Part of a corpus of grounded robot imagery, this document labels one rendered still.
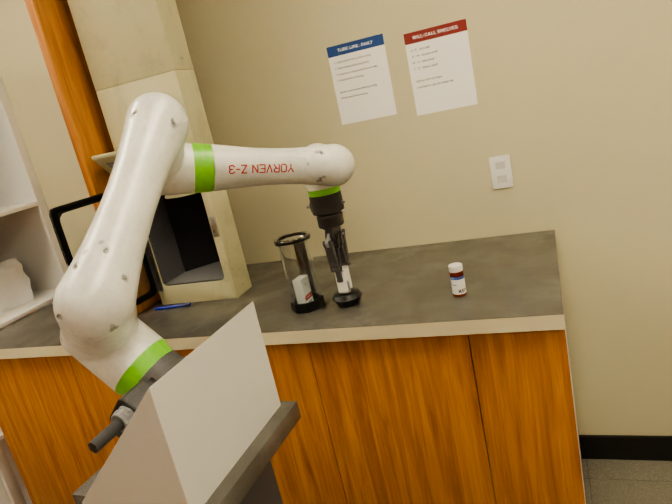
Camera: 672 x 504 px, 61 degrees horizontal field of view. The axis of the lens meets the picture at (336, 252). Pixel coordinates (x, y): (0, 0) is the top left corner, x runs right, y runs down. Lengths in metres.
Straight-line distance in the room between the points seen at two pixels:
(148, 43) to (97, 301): 1.14
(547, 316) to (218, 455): 0.81
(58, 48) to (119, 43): 0.21
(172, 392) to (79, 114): 1.33
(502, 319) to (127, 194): 0.89
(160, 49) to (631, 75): 1.46
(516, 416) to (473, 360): 0.19
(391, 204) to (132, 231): 1.27
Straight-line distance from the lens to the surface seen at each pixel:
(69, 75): 2.12
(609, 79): 2.04
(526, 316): 1.43
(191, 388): 0.98
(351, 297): 1.64
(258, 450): 1.12
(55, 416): 2.36
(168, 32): 1.95
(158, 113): 1.19
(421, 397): 1.61
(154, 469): 1.00
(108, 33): 2.05
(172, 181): 1.33
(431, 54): 2.05
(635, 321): 2.25
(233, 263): 1.99
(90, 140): 2.10
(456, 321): 1.45
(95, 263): 1.02
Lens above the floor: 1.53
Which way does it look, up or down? 15 degrees down
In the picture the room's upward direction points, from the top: 13 degrees counter-clockwise
